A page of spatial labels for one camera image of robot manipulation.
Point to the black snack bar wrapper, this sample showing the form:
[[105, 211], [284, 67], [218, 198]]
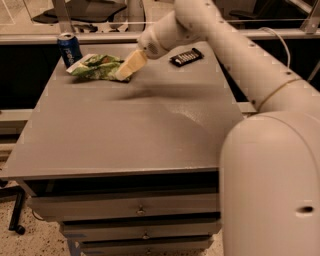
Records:
[[187, 57]]

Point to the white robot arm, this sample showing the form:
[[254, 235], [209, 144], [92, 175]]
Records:
[[269, 166]]

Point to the green jalapeno chip bag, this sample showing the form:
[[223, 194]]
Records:
[[96, 67]]

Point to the blue pepsi can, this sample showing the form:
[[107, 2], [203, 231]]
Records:
[[69, 48]]

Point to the middle grey drawer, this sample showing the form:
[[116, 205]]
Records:
[[139, 231]]

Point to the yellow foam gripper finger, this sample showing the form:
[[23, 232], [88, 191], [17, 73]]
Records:
[[134, 62]]

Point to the grey metal rail frame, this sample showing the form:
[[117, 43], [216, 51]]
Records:
[[16, 28]]

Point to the bottom grey drawer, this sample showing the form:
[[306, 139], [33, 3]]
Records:
[[147, 247]]

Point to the grey drawer cabinet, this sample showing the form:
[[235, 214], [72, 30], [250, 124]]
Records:
[[159, 134]]

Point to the black office chair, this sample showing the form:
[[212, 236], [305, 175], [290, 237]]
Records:
[[85, 11]]

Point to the black chair leg with caster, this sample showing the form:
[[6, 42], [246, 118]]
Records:
[[17, 194]]

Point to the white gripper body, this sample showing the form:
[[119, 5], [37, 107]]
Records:
[[149, 44]]

